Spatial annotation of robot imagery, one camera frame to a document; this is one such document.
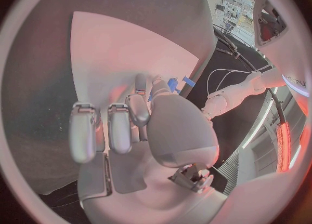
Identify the workshop equipment rack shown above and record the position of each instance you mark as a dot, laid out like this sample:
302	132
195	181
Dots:
234	7

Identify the white task board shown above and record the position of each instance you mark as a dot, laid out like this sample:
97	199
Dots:
117	52

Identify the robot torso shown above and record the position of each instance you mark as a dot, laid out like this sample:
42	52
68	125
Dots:
280	60

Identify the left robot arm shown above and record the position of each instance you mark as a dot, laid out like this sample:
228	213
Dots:
239	91

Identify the glowing light bar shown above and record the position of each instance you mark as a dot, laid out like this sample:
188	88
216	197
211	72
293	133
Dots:
283	148

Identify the blue block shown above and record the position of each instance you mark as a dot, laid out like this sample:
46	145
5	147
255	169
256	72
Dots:
172	84

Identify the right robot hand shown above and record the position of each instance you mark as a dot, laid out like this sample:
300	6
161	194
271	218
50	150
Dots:
180	130

